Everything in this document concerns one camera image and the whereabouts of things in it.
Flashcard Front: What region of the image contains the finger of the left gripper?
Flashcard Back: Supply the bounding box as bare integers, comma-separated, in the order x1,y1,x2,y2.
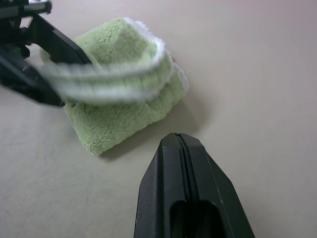
0,57,66,108
30,14,92,64

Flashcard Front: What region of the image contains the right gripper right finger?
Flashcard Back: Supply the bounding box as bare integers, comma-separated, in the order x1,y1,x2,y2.
178,133,256,238

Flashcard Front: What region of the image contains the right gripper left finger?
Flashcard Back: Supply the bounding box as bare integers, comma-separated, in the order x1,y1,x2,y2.
133,132,197,238

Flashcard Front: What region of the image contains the green towel with white trim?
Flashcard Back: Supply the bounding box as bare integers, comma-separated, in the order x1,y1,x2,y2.
39,16,190,157

